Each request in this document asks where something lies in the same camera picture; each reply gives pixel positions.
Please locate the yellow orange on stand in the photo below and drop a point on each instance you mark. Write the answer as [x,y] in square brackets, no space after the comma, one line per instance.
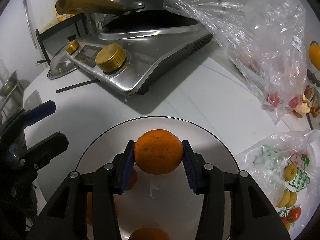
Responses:
[314,54]

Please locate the black wok with handle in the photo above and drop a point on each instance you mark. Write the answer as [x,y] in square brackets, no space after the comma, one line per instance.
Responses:
[127,15]

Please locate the steel lid on counter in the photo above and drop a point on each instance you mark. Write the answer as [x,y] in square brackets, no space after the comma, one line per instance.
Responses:
[60,65]

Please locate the black chopstick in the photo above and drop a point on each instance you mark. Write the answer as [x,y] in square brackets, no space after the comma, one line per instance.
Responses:
[76,86]

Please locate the yellow longan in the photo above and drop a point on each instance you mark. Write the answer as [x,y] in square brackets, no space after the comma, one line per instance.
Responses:
[285,199]
[292,199]
[290,172]

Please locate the yellow longan right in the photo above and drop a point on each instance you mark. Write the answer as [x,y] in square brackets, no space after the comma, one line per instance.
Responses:
[292,199]

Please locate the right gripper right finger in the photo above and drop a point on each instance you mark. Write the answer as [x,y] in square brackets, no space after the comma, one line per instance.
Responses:
[252,214]

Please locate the red cherry tomato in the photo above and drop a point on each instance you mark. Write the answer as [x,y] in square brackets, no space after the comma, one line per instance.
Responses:
[132,180]
[294,214]
[286,223]

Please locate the steel induction cooker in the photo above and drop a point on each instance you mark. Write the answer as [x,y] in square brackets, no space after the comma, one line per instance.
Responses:
[149,54]

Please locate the orange peel pile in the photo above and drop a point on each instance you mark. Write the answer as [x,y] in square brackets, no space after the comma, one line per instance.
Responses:
[310,103]

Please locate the yellow longan left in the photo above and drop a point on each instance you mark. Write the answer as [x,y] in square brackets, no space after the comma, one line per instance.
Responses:
[285,199]

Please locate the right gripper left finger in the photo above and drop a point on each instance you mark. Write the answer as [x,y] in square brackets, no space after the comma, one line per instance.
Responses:
[64,216]

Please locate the clear plastic bag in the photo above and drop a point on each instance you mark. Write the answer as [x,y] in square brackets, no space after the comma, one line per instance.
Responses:
[265,41]

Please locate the yellow longan top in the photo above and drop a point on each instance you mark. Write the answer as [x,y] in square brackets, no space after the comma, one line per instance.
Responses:
[290,172]

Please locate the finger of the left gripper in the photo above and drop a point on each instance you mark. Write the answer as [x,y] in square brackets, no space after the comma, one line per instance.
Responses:
[38,113]
[43,152]

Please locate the dark grapes in tray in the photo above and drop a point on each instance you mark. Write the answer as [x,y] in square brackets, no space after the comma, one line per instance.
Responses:
[312,77]

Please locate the white printed plastic bag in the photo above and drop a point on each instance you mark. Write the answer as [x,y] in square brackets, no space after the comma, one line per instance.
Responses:
[266,161]

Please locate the orange tangerine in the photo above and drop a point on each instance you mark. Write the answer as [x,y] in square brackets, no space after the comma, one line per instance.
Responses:
[149,234]
[158,152]

